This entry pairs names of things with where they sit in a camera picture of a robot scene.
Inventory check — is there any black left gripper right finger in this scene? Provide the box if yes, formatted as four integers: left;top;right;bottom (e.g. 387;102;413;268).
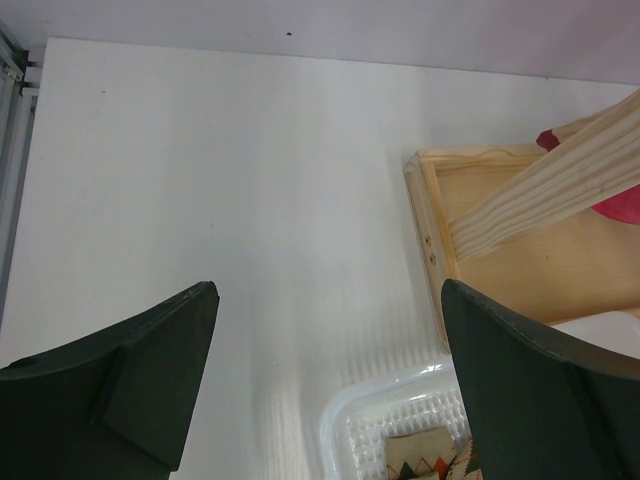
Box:
441;279;639;479

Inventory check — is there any argyle beige orange sock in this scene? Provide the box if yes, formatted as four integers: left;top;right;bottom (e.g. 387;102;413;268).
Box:
385;426;483;480

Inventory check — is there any white plastic basket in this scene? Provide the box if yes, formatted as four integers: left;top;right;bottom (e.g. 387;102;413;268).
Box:
318;309;640;480

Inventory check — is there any wooden drying rack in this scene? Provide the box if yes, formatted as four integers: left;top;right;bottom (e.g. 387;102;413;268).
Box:
403;94;639;325

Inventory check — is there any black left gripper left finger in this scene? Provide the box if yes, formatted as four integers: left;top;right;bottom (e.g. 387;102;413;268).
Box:
1;282;219;479

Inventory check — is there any beige maroon striped sock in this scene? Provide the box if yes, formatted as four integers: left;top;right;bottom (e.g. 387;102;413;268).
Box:
536;128;571;152

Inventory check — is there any aluminium frame post left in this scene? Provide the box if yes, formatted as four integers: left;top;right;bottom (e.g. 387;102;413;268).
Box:
1;25;45;299

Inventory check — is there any pink sock left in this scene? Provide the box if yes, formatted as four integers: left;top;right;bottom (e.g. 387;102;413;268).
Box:
592;185;640;225

